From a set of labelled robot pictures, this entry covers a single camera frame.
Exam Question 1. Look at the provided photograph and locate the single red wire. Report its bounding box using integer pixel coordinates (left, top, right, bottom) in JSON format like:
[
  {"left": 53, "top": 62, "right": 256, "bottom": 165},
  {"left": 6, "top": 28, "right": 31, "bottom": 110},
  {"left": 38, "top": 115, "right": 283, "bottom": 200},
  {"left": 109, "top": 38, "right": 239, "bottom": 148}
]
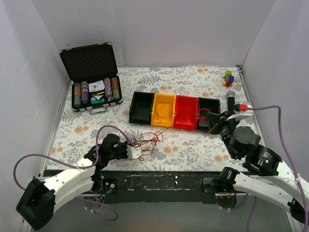
[{"left": 154, "top": 108, "right": 213, "bottom": 141}]

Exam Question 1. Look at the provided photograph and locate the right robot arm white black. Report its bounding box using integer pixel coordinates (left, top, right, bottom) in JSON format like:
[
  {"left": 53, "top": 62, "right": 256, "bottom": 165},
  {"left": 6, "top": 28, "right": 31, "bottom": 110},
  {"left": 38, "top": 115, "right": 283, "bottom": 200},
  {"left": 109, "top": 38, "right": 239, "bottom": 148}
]
[{"left": 206, "top": 112, "right": 309, "bottom": 226}]

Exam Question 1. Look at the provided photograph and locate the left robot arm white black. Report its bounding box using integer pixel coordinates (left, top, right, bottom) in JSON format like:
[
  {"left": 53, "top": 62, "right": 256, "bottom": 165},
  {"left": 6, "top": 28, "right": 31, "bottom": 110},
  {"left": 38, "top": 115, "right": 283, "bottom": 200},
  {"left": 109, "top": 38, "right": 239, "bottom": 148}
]
[{"left": 16, "top": 133, "right": 140, "bottom": 231}]

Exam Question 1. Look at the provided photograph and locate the right black bin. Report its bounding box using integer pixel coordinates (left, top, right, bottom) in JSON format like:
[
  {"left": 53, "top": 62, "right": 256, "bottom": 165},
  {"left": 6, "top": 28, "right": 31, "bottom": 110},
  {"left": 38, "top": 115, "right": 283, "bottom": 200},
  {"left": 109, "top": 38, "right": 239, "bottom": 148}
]
[{"left": 197, "top": 98, "right": 221, "bottom": 131}]

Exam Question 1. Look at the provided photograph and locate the black bin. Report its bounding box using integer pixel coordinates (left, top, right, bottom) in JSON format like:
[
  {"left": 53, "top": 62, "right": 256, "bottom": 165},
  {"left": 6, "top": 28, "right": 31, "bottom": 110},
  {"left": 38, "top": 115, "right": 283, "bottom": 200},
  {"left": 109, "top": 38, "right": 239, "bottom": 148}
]
[
  {"left": 197, "top": 98, "right": 221, "bottom": 131},
  {"left": 129, "top": 91, "right": 155, "bottom": 125}
]

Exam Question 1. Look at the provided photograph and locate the floral table mat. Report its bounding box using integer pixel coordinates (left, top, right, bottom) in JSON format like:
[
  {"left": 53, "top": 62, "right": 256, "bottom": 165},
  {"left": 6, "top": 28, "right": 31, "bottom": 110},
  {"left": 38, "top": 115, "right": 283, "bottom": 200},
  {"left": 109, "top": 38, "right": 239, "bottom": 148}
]
[{"left": 45, "top": 67, "right": 243, "bottom": 172}]

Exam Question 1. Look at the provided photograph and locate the black microphone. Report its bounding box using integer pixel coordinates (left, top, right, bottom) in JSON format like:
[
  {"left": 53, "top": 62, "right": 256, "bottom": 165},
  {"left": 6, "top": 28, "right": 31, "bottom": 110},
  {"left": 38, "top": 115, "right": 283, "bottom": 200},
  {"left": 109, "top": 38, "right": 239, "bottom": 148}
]
[{"left": 226, "top": 91, "right": 236, "bottom": 114}]

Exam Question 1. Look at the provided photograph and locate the red bin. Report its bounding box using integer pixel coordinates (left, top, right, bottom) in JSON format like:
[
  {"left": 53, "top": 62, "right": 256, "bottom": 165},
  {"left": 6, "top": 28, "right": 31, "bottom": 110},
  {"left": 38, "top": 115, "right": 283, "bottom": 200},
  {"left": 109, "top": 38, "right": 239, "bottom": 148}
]
[{"left": 173, "top": 95, "right": 198, "bottom": 130}]

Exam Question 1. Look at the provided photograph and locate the colourful toy block train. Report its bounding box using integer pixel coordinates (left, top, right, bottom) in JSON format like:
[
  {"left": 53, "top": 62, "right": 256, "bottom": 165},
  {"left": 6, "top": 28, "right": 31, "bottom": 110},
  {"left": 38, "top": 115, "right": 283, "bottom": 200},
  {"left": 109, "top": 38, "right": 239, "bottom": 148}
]
[{"left": 222, "top": 70, "right": 234, "bottom": 87}]

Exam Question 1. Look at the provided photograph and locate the yellow bin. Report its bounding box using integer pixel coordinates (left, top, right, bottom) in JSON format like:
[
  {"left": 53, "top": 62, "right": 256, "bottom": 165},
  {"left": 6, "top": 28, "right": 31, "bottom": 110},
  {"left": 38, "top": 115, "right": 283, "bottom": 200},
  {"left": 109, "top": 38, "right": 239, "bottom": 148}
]
[{"left": 151, "top": 93, "right": 176, "bottom": 128}]

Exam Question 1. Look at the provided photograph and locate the left black bin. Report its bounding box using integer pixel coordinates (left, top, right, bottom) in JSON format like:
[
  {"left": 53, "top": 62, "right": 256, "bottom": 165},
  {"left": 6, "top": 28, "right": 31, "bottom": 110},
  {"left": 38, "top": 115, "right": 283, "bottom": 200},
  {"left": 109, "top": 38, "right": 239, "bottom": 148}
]
[{"left": 129, "top": 91, "right": 155, "bottom": 125}]

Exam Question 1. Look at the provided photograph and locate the teal card box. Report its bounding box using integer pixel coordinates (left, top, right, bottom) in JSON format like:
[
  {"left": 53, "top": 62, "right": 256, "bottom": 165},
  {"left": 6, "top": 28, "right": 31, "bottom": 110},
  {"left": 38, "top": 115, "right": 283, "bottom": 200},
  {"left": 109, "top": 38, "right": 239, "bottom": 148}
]
[{"left": 90, "top": 95, "right": 105, "bottom": 104}]

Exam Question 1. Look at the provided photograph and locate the playing card deck white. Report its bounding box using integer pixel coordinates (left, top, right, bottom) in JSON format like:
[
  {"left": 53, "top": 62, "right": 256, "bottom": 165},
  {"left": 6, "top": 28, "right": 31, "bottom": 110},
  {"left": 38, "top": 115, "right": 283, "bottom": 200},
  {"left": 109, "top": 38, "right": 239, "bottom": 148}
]
[{"left": 88, "top": 80, "right": 105, "bottom": 92}]

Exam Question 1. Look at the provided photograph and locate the black poker chip case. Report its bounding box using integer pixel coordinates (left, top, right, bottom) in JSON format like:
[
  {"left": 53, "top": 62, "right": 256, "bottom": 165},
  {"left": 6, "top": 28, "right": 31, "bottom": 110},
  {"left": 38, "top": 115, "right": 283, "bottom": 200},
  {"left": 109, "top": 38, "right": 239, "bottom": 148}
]
[{"left": 59, "top": 42, "right": 123, "bottom": 114}]

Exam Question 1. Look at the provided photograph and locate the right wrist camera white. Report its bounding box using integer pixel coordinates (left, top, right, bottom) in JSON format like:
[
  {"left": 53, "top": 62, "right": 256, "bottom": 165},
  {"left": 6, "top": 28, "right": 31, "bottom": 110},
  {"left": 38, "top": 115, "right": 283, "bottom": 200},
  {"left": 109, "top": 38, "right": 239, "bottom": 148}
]
[{"left": 227, "top": 103, "right": 253, "bottom": 121}]

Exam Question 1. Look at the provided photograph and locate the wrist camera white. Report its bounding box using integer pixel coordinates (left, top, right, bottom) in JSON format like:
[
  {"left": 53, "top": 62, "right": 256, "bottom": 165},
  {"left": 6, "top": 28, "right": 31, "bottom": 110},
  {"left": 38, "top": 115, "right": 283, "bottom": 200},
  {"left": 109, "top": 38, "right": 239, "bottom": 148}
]
[
  {"left": 227, "top": 103, "right": 253, "bottom": 121},
  {"left": 127, "top": 145, "right": 142, "bottom": 159}
]

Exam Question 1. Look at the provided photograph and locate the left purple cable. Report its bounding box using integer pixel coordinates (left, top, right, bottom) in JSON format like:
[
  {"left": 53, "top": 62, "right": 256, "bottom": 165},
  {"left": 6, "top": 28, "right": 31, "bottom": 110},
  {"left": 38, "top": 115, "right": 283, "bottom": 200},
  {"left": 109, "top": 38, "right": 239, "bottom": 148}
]
[{"left": 13, "top": 125, "right": 136, "bottom": 221}]

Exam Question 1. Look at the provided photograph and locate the purple cable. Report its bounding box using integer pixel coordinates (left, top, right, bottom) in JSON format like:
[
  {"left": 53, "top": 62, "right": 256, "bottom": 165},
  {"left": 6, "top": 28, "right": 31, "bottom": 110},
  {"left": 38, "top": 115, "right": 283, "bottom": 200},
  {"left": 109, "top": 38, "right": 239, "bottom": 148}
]
[
  {"left": 241, "top": 104, "right": 309, "bottom": 232},
  {"left": 13, "top": 125, "right": 136, "bottom": 221}
]

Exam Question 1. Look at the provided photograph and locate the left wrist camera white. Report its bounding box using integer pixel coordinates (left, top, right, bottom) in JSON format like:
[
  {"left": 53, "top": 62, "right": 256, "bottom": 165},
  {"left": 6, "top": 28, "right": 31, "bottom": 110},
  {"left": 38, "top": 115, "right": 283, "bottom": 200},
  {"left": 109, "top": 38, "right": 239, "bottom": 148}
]
[{"left": 127, "top": 145, "right": 142, "bottom": 159}]

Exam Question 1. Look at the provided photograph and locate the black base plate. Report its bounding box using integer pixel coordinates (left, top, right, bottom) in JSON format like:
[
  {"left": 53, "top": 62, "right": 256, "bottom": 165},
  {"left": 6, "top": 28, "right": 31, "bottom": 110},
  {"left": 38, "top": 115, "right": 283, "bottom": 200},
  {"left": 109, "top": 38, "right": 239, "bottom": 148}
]
[{"left": 100, "top": 170, "right": 220, "bottom": 204}]

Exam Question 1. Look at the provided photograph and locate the aluminium rail frame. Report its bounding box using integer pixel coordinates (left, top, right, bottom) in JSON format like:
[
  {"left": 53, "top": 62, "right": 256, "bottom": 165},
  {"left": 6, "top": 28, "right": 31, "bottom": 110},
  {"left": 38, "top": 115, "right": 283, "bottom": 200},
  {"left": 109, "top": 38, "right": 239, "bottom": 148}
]
[{"left": 20, "top": 175, "right": 302, "bottom": 232}]

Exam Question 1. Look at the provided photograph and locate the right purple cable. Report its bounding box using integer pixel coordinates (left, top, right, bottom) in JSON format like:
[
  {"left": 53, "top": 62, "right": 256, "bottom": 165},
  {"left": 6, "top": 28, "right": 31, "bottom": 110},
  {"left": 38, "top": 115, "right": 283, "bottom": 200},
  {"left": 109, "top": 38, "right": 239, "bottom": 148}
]
[{"left": 241, "top": 104, "right": 309, "bottom": 232}]

